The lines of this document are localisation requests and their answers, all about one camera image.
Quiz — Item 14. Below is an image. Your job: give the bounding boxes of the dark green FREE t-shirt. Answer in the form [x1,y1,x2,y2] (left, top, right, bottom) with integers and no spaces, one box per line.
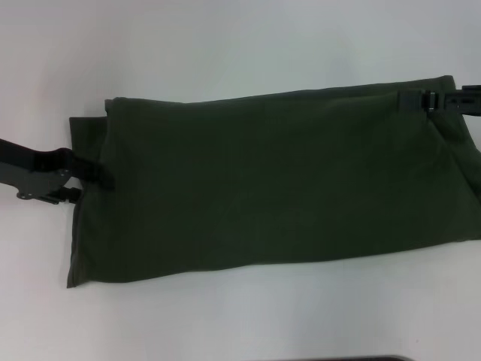
[66,74,481,290]

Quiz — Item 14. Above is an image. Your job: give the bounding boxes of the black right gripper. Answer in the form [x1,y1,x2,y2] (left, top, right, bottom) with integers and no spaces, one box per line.
[398,85,481,117]

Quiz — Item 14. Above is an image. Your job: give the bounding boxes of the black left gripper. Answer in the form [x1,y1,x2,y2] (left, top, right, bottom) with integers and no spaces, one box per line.
[0,137,116,207]

